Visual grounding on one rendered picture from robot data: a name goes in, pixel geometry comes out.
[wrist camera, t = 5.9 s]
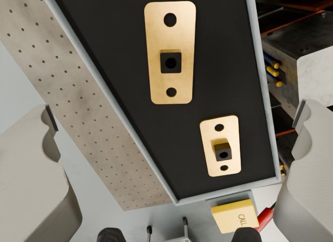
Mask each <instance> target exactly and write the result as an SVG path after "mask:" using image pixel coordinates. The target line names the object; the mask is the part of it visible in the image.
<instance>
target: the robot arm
mask: <svg viewBox="0 0 333 242"><path fill-rule="evenodd" d="M292 127H293V128H295V130H296V131H297V133H298V137H297V140H296V142H295V145H294V147H293V149H292V151H291V153H292V155H293V157H294V158H295V161H293V162H292V164H291V166H290V168H289V170H288V173H287V175H286V177H285V180H284V182H283V184H282V187H281V189H280V191H279V193H278V196H277V201H276V204H275V208H274V212H273V221H274V223H275V225H276V227H277V228H278V229H279V230H280V231H281V233H282V234H283V235H284V236H285V237H286V239H287V240H288V241H289V242H333V112H332V111H331V110H329V109H328V108H326V107H325V106H323V105H322V104H321V103H319V102H318V101H316V100H313V99H302V100H301V101H300V103H299V105H298V108H297V111H296V115H295V118H294V122H293V125H292ZM57 131H59V130H58V127H57V124H56V121H55V118H54V115H53V113H52V110H51V108H50V106H49V104H45V105H44V104H40V105H36V106H35V107H34V108H32V109H31V110H30V111H29V112H27V113H26V114H25V115H24V116H22V117H21V118H20V119H19V120H17V121H16V122H15V123H14V124H12V125H11V126H10V127H9V128H7V129H6V130H5V131H4V132H2V133H1V134H0V242H69V241H70V240H71V238H72V237H73V236H74V234H75V233H76V232H77V230H78V229H79V228H80V226H81V224H82V219H83V217H82V213H81V210H80V207H79V204H78V201H77V197H76V195H75V193H74V190H73V188H72V186H71V184H70V181H69V179H68V177H67V174H66V172H65V170H64V168H63V165H62V164H60V163H58V161H59V159H60V157H61V154H60V152H59V149H58V147H57V145H56V142H55V140H54V136H55V134H56V132H57ZM97 242H126V240H125V238H124V236H123V233H122V231H121V230H120V229H119V228H104V229H102V230H101V231H100V232H99V234H98V236H97ZM231 242H262V239H261V235H260V234H259V232H258V231H257V230H256V229H254V228H252V227H240V228H237V229H236V231H235V233H234V235H233V238H232V241H231Z"/></svg>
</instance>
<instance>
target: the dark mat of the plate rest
mask: <svg viewBox="0 0 333 242"><path fill-rule="evenodd" d="M55 1H56V3H57V4H58V6H59V8H60V9H61V11H62V13H63V14H64V16H65V18H66V19H67V21H68V22H69V24H70V26H71V27H72V29H73V31H74V32H75V34H76V35H77V37H78V39H79V40H80V42H81V44H82V45H83V47H84V48H85V50H86V52H87V53H88V55H89V57H90V58H91V60H92V62H93V63H94V65H95V66H96V68H97V70H98V71H99V73H100V75H101V76H102V78H103V79H104V81H105V83H106V84H107V86H108V88H109V89H110V91H111V92H112V94H113V96H114V97H115V99H116V100H117V102H118V104H119V105H120V107H121V109H122V110H123V112H124V113H125V115H126V117H127V118H128V120H129V122H130V123H131V125H132V126H133V128H134V130H135V131H136V133H137V135H138V136H139V138H140V139H141V141H142V143H143V144H144V146H145V148H146V149H147V151H148V153H149V154H150V156H151V157H152V159H153V161H154V162H155V164H156V166H157V167H158V169H159V170H160V172H161V174H162V175H163V177H164V179H165V180H166V182H167V183H168V185H169V187H170V189H171V190H172V192H173V194H174V195H175V197H176V198H177V200H180V199H184V198H188V197H192V196H196V195H200V194H204V193H208V192H213V191H217V190H221V189H225V188H229V187H234V186H238V185H242V184H246V183H250V182H256V181H260V180H264V179H268V178H273V177H275V176H276V174H275V168H274V162H273V156H272V150H271V144H270V139H269V133H268V127H267V121H266V115H265V109H264V103H263V97H262V92H261V86H260V80H259V74H258V68H257V63H256V57H255V51H254V45H253V39H252V33H251V27H250V21H249V16H248V10H247V4H246V0H55ZM166 1H190V2H192V3H193V4H194V5H195V7H196V18H195V40H194V62H193V84H192V100H191V101H190V102H189V103H186V104H155V103H153V102H152V100H151V89H150V77H149V64H148V51H147V39H146V26H145V13H144V9H145V6H146V5H147V4H148V3H150V2H166ZM230 114H234V115H236V116H237V118H238V130H239V147H240V164H241V170H240V172H238V173H235V174H228V175H221V176H215V177H212V176H210V175H209V173H208V167H207V162H206V157H205V151H204V146H203V140H202V135H201V130H200V121H201V120H204V119H209V118H214V117H219V116H224V115H230Z"/></svg>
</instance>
